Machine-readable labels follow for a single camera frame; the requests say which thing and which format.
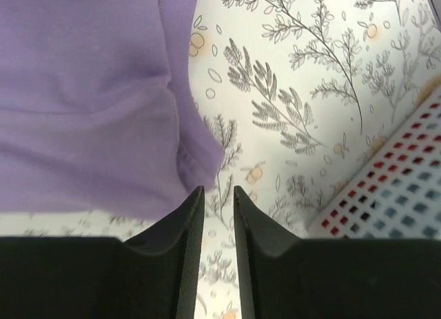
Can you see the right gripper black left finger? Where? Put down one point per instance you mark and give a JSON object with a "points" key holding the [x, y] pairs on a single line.
{"points": [[151, 275]]}

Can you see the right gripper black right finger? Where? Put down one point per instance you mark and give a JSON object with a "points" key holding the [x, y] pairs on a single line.
{"points": [[283, 276]]}

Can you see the white plastic laundry basket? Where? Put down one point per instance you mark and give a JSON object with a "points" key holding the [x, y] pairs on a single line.
{"points": [[397, 193]]}

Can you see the purple t shirt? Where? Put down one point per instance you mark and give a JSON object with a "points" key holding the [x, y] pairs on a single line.
{"points": [[96, 108]]}

